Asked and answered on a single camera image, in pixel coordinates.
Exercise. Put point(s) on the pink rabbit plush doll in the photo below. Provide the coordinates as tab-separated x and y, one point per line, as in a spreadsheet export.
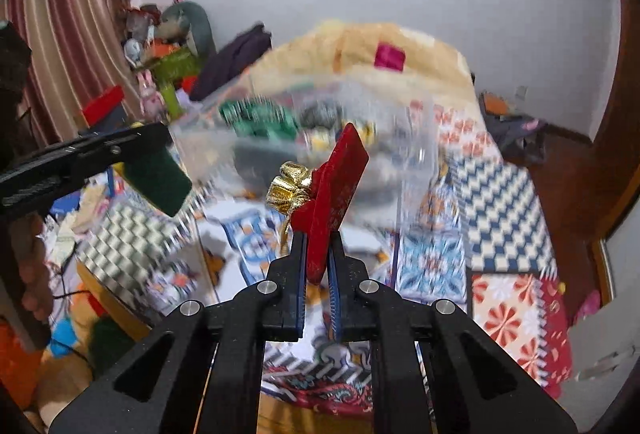
151	102

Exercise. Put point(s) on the red box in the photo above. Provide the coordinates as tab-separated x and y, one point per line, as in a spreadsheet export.
99	108

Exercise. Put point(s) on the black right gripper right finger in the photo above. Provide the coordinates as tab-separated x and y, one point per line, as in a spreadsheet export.
355	299

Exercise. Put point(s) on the red velvet pouch gold bow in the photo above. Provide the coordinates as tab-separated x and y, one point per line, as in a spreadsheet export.
315	201

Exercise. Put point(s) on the grey green plush toy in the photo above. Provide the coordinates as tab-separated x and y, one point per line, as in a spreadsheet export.
187	21

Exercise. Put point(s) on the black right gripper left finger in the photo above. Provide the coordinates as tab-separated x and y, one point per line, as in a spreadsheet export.
284	318

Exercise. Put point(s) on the yellow floral silk scarf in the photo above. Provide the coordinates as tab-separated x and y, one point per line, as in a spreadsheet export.
345	134

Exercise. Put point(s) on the clear plastic storage box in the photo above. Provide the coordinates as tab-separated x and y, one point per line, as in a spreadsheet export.
239	136

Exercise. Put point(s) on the patchwork patterned bedspread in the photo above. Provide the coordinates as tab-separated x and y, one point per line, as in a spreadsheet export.
477	238

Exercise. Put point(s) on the green cardboard box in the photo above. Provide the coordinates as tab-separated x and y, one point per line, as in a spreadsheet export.
175	66

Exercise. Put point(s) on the green cloth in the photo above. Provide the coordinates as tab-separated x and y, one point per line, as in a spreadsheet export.
157	178

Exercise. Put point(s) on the grey purple backpack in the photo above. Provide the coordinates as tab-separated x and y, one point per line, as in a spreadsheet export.
518	136

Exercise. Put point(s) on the beige plush blanket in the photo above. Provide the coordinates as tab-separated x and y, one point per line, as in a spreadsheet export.
334	47

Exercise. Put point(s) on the dark purple garment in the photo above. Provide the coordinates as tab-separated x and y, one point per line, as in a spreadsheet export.
242	52

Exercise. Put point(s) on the striped pink curtain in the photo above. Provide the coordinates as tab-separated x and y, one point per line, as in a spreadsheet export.
76	56

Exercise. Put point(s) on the left hand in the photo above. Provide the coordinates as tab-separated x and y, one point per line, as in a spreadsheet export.
30	254

